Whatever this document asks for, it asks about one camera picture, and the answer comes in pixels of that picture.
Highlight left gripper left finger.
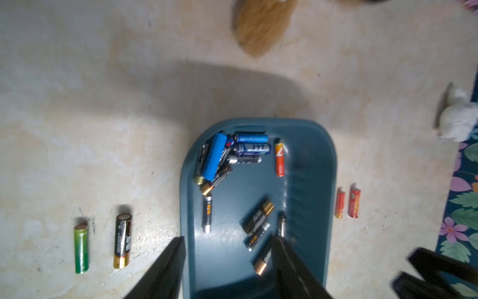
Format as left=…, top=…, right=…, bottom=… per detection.
left=125, top=236, right=186, bottom=299

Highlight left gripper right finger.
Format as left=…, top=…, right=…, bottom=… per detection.
left=271, top=236, right=332, bottom=299

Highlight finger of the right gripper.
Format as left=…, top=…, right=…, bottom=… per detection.
left=408, top=247, right=478, bottom=284
left=392, top=272, right=448, bottom=299

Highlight green battery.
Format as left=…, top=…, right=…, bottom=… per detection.
left=73, top=223, right=89, bottom=274

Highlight red Huahong battery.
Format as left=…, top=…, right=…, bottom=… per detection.
left=348, top=183, right=361, bottom=219

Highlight teal plastic storage tray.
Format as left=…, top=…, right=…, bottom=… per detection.
left=180, top=118, right=337, bottom=299

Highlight slim black silver battery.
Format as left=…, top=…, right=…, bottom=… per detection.
left=202, top=194, right=213, bottom=234

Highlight black gold battery in tray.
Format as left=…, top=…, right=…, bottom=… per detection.
left=200, top=164, right=233, bottom=196

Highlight orange red battery in tray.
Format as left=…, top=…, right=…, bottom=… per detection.
left=275, top=139, right=285, bottom=177

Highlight black yellow battery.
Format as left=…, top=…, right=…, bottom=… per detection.
left=194, top=143, right=210, bottom=185

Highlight dark blue battery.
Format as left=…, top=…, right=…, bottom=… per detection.
left=234, top=143, right=271, bottom=156

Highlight light blue battery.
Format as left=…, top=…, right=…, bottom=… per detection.
left=202, top=133, right=227, bottom=181

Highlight brown teddy bear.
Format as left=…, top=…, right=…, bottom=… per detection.
left=232, top=0, right=299, bottom=58

